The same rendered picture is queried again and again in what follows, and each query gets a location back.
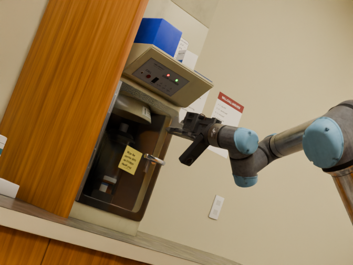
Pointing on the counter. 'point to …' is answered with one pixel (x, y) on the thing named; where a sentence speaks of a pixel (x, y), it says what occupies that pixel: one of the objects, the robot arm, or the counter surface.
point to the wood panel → (65, 97)
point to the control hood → (139, 52)
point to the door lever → (154, 160)
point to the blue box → (158, 34)
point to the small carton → (187, 58)
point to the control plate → (147, 69)
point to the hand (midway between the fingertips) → (168, 131)
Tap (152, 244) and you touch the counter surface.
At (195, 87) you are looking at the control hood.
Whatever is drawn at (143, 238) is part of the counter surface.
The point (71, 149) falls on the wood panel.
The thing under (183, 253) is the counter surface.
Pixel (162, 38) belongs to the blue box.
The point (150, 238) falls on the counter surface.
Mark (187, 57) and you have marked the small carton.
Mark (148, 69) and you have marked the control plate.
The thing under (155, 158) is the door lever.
